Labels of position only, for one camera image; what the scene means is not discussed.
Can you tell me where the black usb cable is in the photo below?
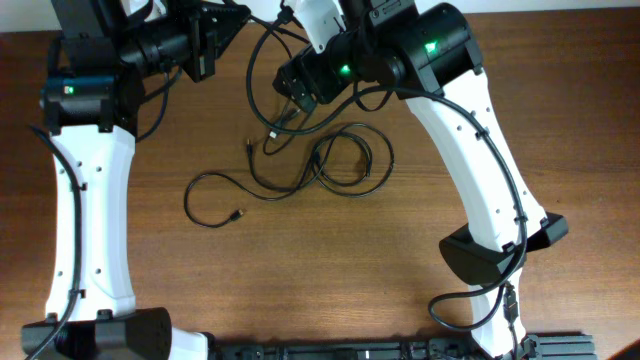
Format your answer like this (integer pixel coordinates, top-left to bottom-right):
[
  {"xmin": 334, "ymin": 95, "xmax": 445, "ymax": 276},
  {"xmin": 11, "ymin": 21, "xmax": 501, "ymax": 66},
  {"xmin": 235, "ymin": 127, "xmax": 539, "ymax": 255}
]
[
  {"xmin": 246, "ymin": 122, "xmax": 396, "ymax": 199},
  {"xmin": 183, "ymin": 137, "xmax": 374, "ymax": 229},
  {"xmin": 245, "ymin": 19, "xmax": 321, "ymax": 156}
]

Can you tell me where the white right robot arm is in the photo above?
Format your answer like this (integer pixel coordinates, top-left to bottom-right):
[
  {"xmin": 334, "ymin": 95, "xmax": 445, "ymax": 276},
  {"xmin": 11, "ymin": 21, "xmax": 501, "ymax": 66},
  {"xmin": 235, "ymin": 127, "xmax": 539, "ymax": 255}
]
[{"xmin": 274, "ymin": 1, "xmax": 568, "ymax": 359}]

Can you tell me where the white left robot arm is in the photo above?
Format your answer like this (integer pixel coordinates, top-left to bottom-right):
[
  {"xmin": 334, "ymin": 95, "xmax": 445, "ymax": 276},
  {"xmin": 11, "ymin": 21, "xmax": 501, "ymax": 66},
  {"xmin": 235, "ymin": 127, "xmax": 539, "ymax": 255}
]
[{"xmin": 21, "ymin": 0, "xmax": 251, "ymax": 359}]

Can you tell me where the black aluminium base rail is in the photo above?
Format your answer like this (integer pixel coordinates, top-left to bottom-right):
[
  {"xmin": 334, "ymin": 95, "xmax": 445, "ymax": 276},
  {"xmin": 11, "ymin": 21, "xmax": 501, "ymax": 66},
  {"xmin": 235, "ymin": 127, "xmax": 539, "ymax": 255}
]
[{"xmin": 209, "ymin": 335, "xmax": 598, "ymax": 360}]

